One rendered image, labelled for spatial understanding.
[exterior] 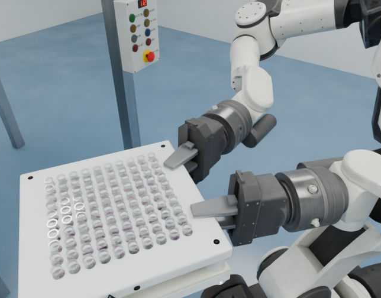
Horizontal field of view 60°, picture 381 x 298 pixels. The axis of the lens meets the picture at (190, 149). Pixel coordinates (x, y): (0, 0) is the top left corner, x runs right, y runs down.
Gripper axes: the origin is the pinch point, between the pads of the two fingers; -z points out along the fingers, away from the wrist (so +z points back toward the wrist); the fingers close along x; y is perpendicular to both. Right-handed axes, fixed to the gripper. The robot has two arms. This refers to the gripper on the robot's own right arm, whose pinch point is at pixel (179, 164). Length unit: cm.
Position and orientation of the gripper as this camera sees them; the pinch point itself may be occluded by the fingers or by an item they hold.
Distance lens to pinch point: 54.2
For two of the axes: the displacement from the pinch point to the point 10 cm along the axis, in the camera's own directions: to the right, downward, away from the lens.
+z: 5.9, -4.7, 6.6
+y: -8.1, -3.7, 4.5
